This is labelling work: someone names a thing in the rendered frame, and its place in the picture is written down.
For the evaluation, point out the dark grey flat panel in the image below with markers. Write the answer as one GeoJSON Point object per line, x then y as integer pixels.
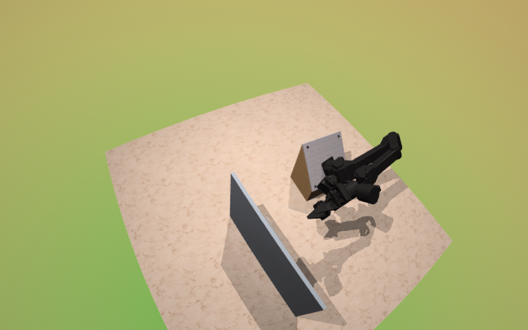
{"type": "Point", "coordinates": [271, 254]}

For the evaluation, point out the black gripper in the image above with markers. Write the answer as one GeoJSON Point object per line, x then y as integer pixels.
{"type": "Point", "coordinates": [333, 201]}

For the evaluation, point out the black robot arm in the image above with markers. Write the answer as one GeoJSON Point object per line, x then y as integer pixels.
{"type": "Point", "coordinates": [345, 171]}

